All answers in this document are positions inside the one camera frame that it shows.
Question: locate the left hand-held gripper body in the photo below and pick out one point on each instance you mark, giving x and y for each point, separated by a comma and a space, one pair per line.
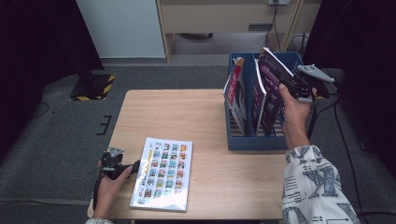
112, 168

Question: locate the black curtain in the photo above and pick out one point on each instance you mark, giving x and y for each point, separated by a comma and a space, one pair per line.
37, 46
367, 46

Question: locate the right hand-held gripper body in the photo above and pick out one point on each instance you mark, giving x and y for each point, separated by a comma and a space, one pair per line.
303, 90

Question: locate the white power strip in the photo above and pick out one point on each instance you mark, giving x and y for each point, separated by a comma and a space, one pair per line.
280, 2

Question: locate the person's right hand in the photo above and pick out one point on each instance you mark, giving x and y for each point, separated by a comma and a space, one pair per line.
295, 113

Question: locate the white magazine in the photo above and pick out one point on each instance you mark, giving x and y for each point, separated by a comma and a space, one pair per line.
162, 202

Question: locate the white cabinet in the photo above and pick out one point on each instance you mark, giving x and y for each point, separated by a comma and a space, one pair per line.
124, 28

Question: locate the black and red magazine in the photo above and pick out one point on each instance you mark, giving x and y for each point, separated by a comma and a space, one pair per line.
234, 84

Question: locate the person's left hand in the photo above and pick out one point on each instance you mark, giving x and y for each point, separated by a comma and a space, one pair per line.
109, 193

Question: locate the blue file rack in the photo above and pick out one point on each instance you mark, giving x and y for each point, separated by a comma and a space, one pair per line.
249, 143

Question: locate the light wooden desk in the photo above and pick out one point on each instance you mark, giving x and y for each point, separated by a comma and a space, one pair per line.
218, 18

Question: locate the black stand base striped edge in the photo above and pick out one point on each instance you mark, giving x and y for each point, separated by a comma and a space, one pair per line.
93, 85
322, 91

